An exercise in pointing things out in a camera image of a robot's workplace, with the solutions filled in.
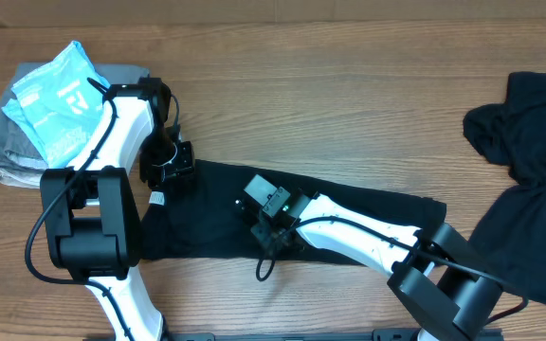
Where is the light blue folded shirt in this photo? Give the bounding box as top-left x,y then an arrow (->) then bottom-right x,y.
2,41 -> 110,168

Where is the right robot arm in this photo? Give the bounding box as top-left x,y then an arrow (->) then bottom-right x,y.
236,188 -> 508,340

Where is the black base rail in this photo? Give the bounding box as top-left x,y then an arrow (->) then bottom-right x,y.
82,327 -> 504,341

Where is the black clothes pile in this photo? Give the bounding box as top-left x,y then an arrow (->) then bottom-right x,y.
463,72 -> 546,304

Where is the grey folded garment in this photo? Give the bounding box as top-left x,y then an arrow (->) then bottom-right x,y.
0,63 -> 150,171

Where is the black t-shirt with label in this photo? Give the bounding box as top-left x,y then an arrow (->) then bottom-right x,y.
141,160 -> 446,260

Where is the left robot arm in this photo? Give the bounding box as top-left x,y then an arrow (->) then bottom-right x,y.
35,78 -> 195,340

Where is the beige folded garment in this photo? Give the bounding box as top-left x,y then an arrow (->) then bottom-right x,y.
0,168 -> 43,188

